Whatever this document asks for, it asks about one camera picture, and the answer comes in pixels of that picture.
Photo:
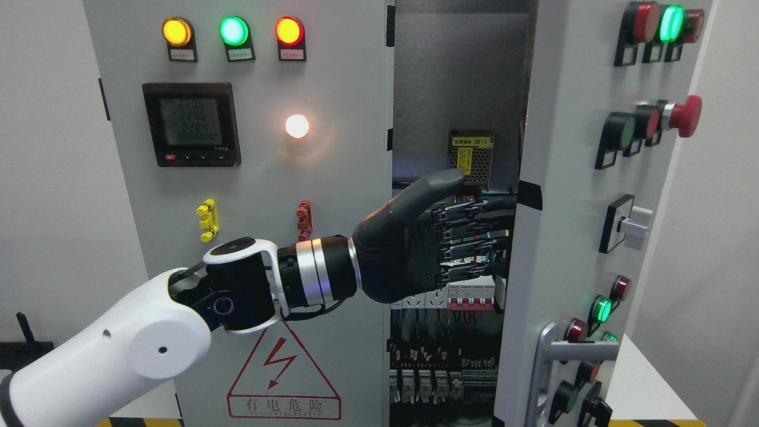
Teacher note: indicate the dark grey robot left hand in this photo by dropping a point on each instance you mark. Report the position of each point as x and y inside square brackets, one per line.
[417, 243]

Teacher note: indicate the grey cabinet door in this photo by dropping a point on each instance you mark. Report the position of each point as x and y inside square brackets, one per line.
[314, 130]
[592, 134]

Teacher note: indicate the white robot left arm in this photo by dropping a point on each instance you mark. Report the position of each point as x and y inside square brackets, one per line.
[164, 327]

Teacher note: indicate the white socket breaker row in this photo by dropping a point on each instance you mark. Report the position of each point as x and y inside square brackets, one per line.
[468, 297]

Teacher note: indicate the perforated metal power supply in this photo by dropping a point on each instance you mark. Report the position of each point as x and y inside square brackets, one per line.
[471, 151]

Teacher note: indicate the black relay terminal row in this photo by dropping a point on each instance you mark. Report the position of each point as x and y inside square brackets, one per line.
[445, 371]

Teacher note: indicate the red electric hazard sticker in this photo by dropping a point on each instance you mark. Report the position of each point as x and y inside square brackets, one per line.
[281, 380]

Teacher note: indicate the red indicator lamp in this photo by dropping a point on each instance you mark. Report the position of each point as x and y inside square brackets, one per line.
[290, 37]

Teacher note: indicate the black digital power meter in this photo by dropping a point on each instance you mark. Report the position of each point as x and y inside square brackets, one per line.
[193, 124]

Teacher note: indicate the green indicator lamp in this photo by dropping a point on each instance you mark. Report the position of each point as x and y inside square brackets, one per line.
[237, 39]

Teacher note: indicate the red emergency stop button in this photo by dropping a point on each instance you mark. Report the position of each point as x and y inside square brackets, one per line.
[684, 117]

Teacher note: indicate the yellow indicator lamp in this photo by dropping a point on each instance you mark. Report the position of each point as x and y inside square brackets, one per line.
[179, 36]

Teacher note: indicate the black box left corner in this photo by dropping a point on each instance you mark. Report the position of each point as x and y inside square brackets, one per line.
[17, 355]

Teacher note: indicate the red terminal post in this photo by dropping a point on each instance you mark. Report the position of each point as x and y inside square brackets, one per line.
[304, 224]

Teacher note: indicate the silver door handle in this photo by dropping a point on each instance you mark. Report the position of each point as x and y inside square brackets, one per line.
[546, 406]

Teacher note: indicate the white knob selector switch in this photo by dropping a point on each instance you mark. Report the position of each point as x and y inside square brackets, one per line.
[625, 223]

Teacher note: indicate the yellow terminal post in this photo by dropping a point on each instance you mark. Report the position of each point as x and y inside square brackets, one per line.
[209, 221]

